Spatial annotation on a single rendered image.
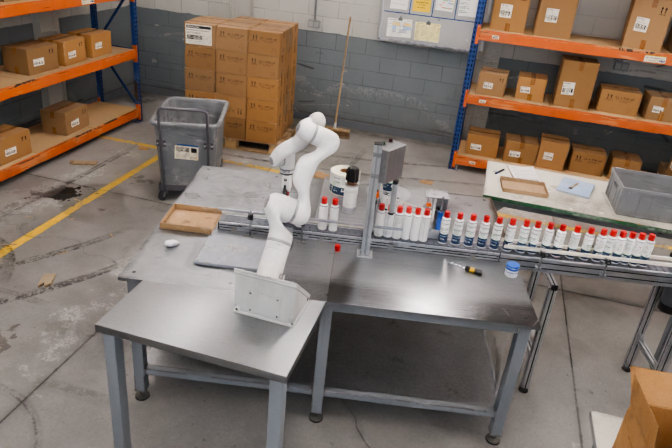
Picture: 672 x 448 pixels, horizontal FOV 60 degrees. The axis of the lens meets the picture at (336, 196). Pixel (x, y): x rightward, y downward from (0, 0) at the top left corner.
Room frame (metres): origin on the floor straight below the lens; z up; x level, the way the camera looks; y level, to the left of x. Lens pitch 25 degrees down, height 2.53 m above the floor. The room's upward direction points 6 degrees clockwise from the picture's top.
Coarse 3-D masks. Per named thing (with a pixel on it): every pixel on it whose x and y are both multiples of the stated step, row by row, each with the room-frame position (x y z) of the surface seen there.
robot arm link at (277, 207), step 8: (272, 200) 2.53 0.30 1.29; (280, 200) 2.54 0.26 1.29; (288, 200) 2.56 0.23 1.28; (296, 200) 2.59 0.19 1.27; (264, 208) 2.55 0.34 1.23; (272, 208) 2.51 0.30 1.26; (280, 208) 2.52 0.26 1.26; (288, 208) 2.53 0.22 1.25; (272, 216) 2.49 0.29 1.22; (280, 216) 2.51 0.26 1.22; (288, 216) 2.53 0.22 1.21; (272, 224) 2.49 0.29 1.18; (280, 224) 2.47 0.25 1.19; (272, 232) 2.46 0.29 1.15; (280, 232) 2.46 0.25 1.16; (288, 232) 2.48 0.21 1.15; (280, 240) 2.43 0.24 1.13; (288, 240) 2.45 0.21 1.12
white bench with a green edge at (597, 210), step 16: (496, 176) 4.34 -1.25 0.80; (544, 176) 4.45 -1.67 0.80; (560, 176) 4.48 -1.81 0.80; (576, 176) 4.52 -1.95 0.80; (496, 192) 4.02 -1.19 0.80; (560, 192) 4.14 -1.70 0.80; (592, 192) 4.21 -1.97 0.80; (496, 208) 4.00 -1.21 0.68; (512, 208) 3.96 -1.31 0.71; (528, 208) 3.93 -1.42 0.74; (544, 208) 3.86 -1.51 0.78; (560, 208) 3.85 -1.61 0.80; (576, 208) 3.87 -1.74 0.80; (592, 208) 3.90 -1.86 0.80; (608, 208) 3.93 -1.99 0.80; (608, 224) 3.80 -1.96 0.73; (624, 224) 3.73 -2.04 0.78; (640, 224) 3.71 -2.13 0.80; (656, 224) 3.73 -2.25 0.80
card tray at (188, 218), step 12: (180, 204) 3.21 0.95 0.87; (168, 216) 3.09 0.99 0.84; (180, 216) 3.11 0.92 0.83; (192, 216) 3.13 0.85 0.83; (204, 216) 3.14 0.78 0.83; (216, 216) 3.16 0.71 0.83; (168, 228) 2.95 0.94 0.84; (180, 228) 2.95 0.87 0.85; (192, 228) 2.94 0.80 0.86; (204, 228) 2.94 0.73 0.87
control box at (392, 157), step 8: (392, 144) 2.96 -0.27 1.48; (400, 144) 2.98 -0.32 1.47; (384, 152) 2.87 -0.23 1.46; (392, 152) 2.88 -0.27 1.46; (400, 152) 2.95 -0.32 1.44; (384, 160) 2.86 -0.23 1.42; (392, 160) 2.89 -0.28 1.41; (400, 160) 2.96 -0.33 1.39; (384, 168) 2.86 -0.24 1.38; (392, 168) 2.90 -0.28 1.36; (400, 168) 2.96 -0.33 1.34; (384, 176) 2.86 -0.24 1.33; (392, 176) 2.91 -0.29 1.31; (400, 176) 2.97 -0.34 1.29
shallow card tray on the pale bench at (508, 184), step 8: (504, 176) 4.28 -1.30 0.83; (504, 184) 4.19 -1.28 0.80; (512, 184) 4.20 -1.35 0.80; (520, 184) 4.22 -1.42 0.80; (528, 184) 4.24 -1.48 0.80; (536, 184) 4.24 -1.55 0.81; (544, 184) 4.21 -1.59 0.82; (512, 192) 4.04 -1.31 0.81; (520, 192) 4.03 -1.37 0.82; (528, 192) 4.02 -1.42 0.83; (536, 192) 4.09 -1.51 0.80; (544, 192) 4.11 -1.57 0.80
